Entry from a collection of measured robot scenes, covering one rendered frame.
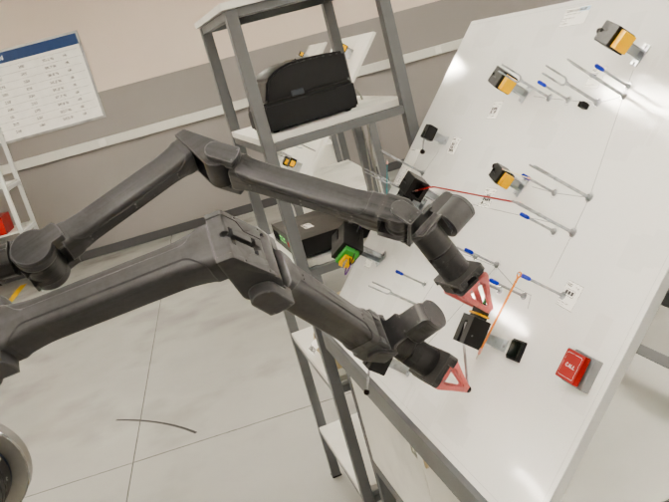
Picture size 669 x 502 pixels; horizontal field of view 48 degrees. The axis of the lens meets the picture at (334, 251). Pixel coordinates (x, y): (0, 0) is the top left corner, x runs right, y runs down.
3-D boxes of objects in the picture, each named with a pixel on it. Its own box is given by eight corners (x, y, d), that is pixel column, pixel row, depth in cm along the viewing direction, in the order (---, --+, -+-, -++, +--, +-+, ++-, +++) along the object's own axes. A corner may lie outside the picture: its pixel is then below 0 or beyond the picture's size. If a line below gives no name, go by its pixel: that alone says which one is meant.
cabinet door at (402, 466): (446, 561, 187) (410, 423, 176) (372, 460, 238) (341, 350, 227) (453, 558, 187) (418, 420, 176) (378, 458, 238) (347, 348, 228)
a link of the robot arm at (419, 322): (348, 319, 135) (363, 362, 131) (391, 284, 129) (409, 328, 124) (392, 325, 143) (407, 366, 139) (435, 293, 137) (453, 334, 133)
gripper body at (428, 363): (432, 347, 146) (404, 328, 144) (458, 359, 137) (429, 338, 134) (414, 376, 146) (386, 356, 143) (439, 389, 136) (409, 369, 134)
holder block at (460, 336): (468, 346, 146) (452, 339, 144) (480, 320, 146) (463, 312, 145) (480, 351, 142) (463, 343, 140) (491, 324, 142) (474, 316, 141)
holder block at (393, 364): (385, 399, 176) (349, 386, 173) (408, 354, 176) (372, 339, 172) (392, 407, 172) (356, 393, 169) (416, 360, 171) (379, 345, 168)
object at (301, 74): (269, 135, 224) (250, 71, 219) (252, 132, 246) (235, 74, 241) (360, 108, 232) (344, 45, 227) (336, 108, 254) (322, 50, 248)
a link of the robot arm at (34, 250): (203, 143, 160) (193, 113, 152) (243, 180, 155) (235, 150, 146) (23, 273, 147) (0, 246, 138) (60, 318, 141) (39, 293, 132)
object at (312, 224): (299, 262, 233) (293, 242, 231) (274, 241, 266) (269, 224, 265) (394, 230, 240) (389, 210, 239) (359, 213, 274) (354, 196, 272)
